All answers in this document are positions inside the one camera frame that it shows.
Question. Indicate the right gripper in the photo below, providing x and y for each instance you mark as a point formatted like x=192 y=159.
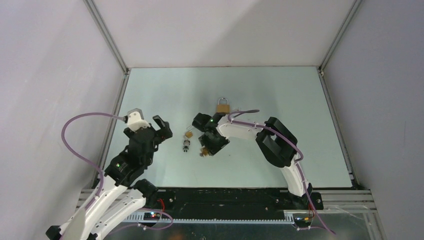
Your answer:
x=212 y=149

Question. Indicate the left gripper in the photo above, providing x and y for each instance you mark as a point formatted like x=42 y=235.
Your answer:
x=164 y=132

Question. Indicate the large brass padlock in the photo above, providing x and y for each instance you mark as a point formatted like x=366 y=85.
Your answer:
x=223 y=106

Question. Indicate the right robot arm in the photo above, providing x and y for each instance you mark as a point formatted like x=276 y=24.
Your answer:
x=277 y=144

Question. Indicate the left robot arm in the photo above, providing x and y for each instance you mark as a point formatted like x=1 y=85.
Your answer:
x=119 y=192

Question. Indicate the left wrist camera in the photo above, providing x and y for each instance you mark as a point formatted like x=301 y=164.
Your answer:
x=135 y=120

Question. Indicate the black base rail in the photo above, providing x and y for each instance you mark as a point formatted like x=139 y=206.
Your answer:
x=230 y=204

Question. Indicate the right aluminium frame post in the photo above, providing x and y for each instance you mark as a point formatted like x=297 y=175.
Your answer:
x=352 y=12

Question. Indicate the aluminium frame post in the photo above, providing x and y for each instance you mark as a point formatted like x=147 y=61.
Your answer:
x=106 y=34
x=352 y=12

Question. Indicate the left aluminium frame post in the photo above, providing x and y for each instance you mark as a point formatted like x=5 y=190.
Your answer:
x=106 y=34

